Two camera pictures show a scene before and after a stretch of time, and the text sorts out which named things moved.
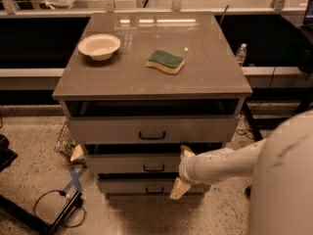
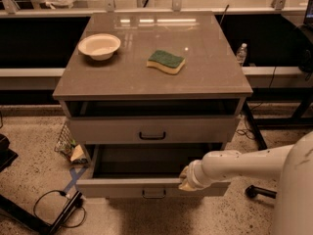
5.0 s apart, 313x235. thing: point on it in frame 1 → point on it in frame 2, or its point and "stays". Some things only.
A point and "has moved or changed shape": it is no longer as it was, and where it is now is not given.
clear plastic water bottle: x=241 y=54 stays
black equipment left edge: x=7 y=156 stays
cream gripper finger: x=179 y=189 → x=186 y=186
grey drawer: x=133 y=164 has moved or changed shape
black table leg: x=251 y=120 stays
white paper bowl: x=99 y=46 stays
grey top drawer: x=154 y=130 stays
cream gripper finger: x=186 y=151 → x=185 y=174
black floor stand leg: x=45 y=226 stays
